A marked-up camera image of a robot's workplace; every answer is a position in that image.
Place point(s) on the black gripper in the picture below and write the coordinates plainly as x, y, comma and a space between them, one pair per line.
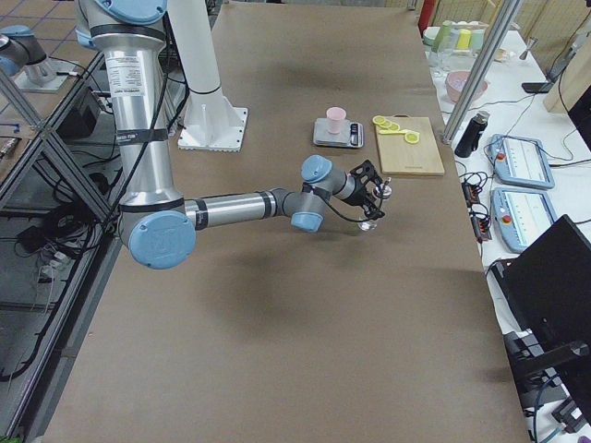
357, 195

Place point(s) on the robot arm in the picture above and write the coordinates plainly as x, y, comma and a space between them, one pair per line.
157, 224

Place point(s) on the near teach pendant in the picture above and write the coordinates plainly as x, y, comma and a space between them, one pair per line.
521, 216

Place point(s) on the lemon slice front pair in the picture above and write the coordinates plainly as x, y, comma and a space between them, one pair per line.
412, 137

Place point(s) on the glass sauce bottle metal spout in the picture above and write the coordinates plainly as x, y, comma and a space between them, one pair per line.
381, 193

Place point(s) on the green cup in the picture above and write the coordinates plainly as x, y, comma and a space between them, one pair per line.
443, 33

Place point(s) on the teach pendant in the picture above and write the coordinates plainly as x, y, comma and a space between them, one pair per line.
521, 216
520, 161

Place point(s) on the yellow plastic knife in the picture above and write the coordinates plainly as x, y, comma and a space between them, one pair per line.
392, 132

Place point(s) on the aluminium frame post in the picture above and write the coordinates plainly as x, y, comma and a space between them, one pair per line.
496, 34

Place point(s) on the pink plastic cup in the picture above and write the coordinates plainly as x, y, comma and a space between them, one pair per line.
335, 119

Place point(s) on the black thermos bottle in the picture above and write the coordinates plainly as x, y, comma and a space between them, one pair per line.
470, 138

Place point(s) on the pink bowl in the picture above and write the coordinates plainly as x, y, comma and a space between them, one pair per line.
455, 82

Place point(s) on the lemon slice top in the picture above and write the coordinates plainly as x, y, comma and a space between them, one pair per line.
378, 120

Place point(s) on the far teach pendant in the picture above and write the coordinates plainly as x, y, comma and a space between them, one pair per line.
520, 161

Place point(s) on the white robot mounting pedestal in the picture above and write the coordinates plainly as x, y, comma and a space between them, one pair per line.
210, 122

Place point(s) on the digital kitchen scale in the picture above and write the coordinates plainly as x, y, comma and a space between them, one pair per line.
351, 135

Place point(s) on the yellow cup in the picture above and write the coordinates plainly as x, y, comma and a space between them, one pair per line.
463, 39

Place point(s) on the bamboo cutting board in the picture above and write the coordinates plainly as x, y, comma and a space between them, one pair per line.
401, 158

